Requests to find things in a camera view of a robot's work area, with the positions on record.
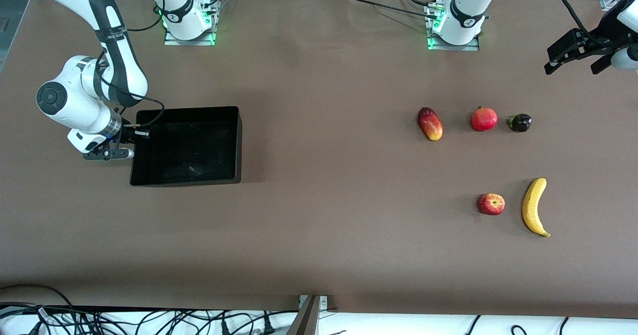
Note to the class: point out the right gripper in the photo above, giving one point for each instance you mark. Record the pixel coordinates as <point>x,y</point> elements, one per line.
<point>127,134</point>

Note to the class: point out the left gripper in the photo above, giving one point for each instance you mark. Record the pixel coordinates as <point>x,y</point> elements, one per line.
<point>602,41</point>

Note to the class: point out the black rectangular plastic tray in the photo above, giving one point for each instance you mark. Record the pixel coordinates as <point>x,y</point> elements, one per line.
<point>189,150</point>

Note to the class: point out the yellow banana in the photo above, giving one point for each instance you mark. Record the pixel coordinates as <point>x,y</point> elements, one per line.
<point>532,208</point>

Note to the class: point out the red apple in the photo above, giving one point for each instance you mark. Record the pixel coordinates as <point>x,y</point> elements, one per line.
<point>491,204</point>

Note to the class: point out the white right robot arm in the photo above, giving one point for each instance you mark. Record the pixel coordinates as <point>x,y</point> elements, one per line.
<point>75,100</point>

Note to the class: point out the dark purple mangosteen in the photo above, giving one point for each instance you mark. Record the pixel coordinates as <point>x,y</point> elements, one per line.
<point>521,123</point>

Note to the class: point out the red pomegranate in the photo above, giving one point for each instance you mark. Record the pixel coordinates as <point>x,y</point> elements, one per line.
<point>484,119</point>

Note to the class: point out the red yellow mango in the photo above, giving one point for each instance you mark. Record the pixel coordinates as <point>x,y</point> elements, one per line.
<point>430,123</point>

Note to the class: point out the black power plug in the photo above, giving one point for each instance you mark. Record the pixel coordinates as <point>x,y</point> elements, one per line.
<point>268,328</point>
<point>225,327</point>

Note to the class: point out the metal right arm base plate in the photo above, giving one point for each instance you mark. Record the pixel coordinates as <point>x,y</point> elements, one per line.
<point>172,41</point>

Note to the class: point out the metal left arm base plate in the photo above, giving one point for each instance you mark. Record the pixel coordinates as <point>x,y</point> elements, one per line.
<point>468,47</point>

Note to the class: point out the aluminium camera mount post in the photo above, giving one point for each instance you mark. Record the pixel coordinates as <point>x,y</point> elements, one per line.
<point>305,320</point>

